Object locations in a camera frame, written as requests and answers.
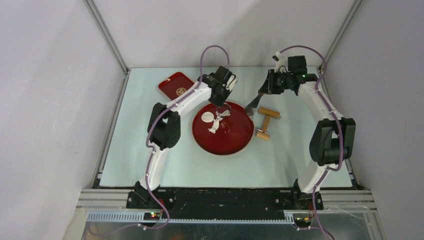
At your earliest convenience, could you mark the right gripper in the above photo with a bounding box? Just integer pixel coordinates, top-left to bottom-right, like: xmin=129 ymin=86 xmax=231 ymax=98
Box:
xmin=258 ymin=69 xmax=293 ymax=95

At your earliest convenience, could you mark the small metal cup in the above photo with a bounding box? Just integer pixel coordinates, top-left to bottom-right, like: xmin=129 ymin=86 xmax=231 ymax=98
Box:
xmin=215 ymin=102 xmax=231 ymax=118

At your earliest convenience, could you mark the cut round dough wrapper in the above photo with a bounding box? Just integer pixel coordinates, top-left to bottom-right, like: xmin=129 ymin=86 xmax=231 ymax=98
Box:
xmin=201 ymin=111 xmax=215 ymax=123

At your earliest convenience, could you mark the round red plate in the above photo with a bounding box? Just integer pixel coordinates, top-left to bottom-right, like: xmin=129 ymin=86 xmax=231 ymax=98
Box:
xmin=191 ymin=101 xmax=255 ymax=156

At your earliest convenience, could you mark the wooden dough roller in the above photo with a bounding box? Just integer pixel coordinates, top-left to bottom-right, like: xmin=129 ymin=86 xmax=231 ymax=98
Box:
xmin=255 ymin=107 xmax=281 ymax=141

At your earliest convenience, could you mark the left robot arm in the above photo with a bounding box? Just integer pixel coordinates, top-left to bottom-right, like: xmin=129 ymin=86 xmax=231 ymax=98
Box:
xmin=135 ymin=66 xmax=238 ymax=208

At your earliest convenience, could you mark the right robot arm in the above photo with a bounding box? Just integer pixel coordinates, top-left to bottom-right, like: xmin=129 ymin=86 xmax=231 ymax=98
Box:
xmin=258 ymin=54 xmax=356 ymax=209

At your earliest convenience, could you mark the white dough ball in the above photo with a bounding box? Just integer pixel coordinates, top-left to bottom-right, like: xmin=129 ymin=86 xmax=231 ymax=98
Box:
xmin=208 ymin=110 xmax=231 ymax=134

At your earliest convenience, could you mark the rectangular red tray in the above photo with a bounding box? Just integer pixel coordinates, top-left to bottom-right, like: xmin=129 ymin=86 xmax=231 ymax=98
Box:
xmin=158 ymin=72 xmax=194 ymax=100

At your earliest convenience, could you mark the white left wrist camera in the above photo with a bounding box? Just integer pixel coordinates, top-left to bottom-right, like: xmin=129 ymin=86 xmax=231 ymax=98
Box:
xmin=225 ymin=74 xmax=239 ymax=92

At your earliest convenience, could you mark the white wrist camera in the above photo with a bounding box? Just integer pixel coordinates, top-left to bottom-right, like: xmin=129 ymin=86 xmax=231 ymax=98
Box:
xmin=272 ymin=51 xmax=287 ymax=73
xmin=225 ymin=74 xmax=239 ymax=92

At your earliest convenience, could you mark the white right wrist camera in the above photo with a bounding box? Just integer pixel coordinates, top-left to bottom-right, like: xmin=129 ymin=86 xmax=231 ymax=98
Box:
xmin=272 ymin=51 xmax=287 ymax=73

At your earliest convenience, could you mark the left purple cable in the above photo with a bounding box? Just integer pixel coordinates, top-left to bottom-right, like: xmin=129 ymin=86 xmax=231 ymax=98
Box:
xmin=86 ymin=44 xmax=231 ymax=237

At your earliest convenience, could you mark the purple cable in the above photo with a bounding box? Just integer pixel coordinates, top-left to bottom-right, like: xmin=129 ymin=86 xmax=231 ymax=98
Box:
xmin=86 ymin=44 xmax=231 ymax=237
xmin=279 ymin=45 xmax=345 ymax=240

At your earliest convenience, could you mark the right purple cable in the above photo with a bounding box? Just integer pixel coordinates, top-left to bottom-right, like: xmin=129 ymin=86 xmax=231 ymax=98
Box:
xmin=279 ymin=45 xmax=345 ymax=240

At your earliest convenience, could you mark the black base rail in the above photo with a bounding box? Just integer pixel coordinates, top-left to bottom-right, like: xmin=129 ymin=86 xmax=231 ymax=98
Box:
xmin=126 ymin=185 xmax=324 ymax=221

